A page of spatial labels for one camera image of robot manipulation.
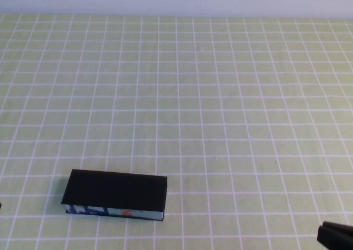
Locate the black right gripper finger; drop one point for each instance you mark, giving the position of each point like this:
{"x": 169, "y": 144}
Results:
{"x": 340, "y": 228}
{"x": 336, "y": 240}

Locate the black glasses case printed side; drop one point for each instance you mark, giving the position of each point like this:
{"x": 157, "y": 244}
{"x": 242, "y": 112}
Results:
{"x": 115, "y": 186}

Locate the green checkered tablecloth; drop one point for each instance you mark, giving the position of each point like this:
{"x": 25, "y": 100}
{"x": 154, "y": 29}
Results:
{"x": 220, "y": 95}

